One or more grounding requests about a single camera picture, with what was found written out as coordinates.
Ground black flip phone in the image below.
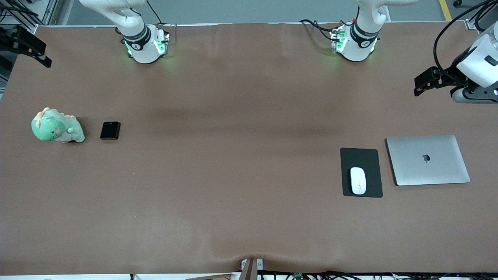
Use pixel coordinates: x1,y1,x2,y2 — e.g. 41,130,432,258
100,121,121,140

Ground white computer mouse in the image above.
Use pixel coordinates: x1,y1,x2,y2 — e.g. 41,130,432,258
350,167,367,195

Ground black mouse pad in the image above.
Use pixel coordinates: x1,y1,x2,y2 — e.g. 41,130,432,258
340,147,384,198

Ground silver closed laptop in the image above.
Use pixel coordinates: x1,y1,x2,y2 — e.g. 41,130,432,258
386,135,471,186

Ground green dinosaur plush toy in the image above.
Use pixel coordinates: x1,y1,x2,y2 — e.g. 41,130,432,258
31,107,86,144

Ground brown table cover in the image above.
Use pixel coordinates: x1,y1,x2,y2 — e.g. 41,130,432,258
0,21,498,275

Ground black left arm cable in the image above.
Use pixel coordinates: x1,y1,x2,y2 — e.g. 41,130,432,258
433,0,498,80

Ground aluminium frame profile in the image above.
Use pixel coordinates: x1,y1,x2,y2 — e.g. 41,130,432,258
0,0,60,38
465,0,498,30

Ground black cable at arm base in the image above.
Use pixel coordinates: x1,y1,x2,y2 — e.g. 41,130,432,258
299,18,344,42

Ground grey bracket with brown post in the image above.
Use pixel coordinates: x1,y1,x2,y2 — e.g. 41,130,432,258
240,257,265,280

